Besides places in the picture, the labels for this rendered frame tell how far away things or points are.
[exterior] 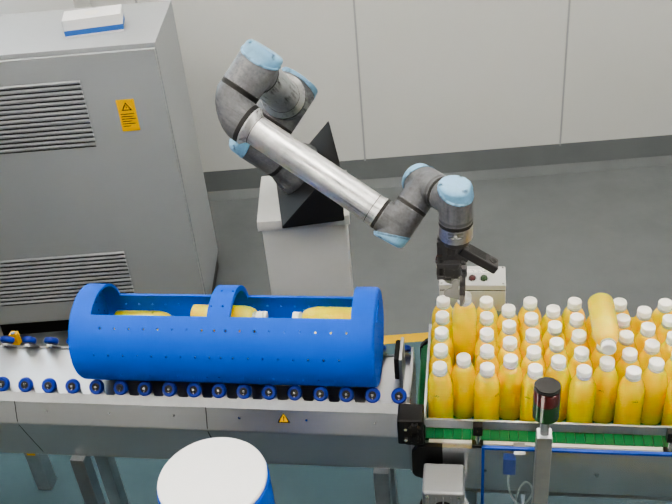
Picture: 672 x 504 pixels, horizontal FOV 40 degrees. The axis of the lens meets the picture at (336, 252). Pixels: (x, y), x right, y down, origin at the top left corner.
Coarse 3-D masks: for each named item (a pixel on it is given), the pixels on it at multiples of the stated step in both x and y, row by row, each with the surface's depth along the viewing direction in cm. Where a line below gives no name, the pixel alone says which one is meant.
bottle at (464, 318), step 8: (456, 304) 256; (464, 304) 254; (472, 304) 256; (456, 312) 256; (464, 312) 254; (472, 312) 255; (456, 320) 256; (464, 320) 255; (472, 320) 256; (456, 328) 258; (464, 328) 257; (472, 328) 258; (456, 336) 260; (464, 336) 258; (472, 336) 259; (456, 344) 261; (464, 344) 260; (472, 344) 261; (456, 352) 263; (472, 352) 263
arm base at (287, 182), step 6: (306, 144) 317; (282, 168) 311; (270, 174) 314; (276, 174) 313; (282, 174) 313; (288, 174) 312; (276, 180) 316; (282, 180) 314; (288, 180) 313; (294, 180) 312; (300, 180) 312; (282, 186) 319; (288, 186) 315; (294, 186) 314; (288, 192) 318
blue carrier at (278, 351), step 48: (96, 288) 266; (240, 288) 265; (96, 336) 257; (144, 336) 255; (192, 336) 253; (240, 336) 251; (288, 336) 249; (336, 336) 247; (288, 384) 260; (336, 384) 256
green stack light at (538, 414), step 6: (534, 408) 218; (540, 408) 216; (558, 408) 216; (534, 414) 218; (540, 414) 217; (546, 414) 216; (552, 414) 216; (558, 414) 218; (540, 420) 217; (546, 420) 217; (552, 420) 217
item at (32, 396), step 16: (0, 400) 277; (16, 400) 276; (32, 400) 276; (48, 400) 275; (64, 400) 274; (80, 400) 273; (96, 400) 273; (112, 400) 272; (128, 400) 271; (144, 400) 270; (160, 400) 270; (176, 400) 269; (192, 400) 268; (208, 400) 268; (224, 400) 267; (240, 400) 266; (256, 400) 265; (272, 400) 265; (288, 400) 264; (352, 400) 261
